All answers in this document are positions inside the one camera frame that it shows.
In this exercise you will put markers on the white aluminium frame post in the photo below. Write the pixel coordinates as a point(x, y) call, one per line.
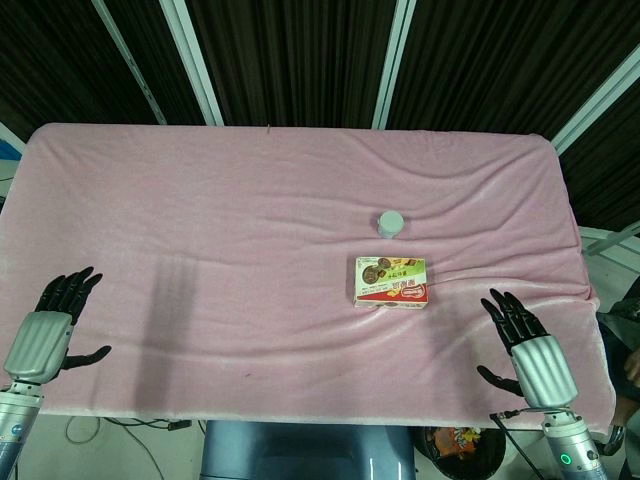
point(192, 60)
point(395, 62)
point(597, 115)
point(130, 60)

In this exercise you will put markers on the pink fleece table cloth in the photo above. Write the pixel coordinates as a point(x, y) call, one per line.
point(250, 240)

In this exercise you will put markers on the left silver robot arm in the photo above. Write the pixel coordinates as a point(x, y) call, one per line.
point(15, 425)

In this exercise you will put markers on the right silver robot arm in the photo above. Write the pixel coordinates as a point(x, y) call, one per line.
point(570, 442)

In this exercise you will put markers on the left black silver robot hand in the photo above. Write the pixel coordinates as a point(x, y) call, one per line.
point(37, 345)

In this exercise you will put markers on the small white round jar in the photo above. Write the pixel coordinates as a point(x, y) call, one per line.
point(390, 224)

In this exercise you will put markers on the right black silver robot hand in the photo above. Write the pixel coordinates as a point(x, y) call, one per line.
point(540, 367)

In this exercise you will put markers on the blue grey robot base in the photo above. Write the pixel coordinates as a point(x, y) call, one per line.
point(307, 450)

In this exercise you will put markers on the black bin with snack wrappers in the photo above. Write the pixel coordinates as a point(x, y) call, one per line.
point(462, 452)

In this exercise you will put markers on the snack box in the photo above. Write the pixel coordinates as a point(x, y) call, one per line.
point(391, 281)

